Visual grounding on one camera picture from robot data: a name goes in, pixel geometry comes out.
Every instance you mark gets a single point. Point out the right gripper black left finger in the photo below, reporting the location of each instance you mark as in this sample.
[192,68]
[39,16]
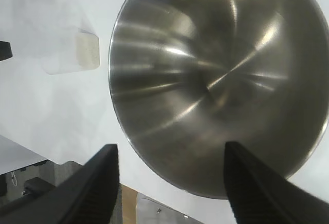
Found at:
[84,198]

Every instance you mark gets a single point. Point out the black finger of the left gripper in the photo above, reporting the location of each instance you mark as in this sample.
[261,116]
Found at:
[5,51]

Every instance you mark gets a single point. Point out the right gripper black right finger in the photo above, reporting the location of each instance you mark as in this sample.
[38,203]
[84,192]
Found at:
[257,195]

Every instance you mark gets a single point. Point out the clear plastic measuring cup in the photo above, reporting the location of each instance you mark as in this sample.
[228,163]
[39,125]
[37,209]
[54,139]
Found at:
[64,59]

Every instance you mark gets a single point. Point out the brown wooden board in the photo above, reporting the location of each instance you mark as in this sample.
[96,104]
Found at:
[128,203]

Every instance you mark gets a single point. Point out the black stand base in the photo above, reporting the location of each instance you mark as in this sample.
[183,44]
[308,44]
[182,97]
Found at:
[38,186]

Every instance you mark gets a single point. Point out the silver metal plate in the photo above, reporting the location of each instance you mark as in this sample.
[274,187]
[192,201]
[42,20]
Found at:
[159,216]

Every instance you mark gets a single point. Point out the light grey panel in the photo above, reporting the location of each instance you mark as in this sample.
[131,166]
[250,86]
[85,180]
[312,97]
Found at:
[15,154]

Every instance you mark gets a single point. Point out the stainless steel mixing bowl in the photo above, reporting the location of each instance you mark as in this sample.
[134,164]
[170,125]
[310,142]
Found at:
[205,80]

